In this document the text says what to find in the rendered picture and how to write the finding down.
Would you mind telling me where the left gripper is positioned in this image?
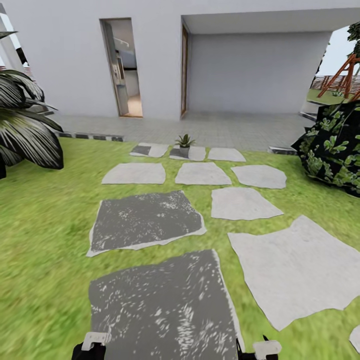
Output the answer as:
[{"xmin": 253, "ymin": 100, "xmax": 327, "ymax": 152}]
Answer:
[{"xmin": 71, "ymin": 344, "xmax": 106, "ymax": 360}]

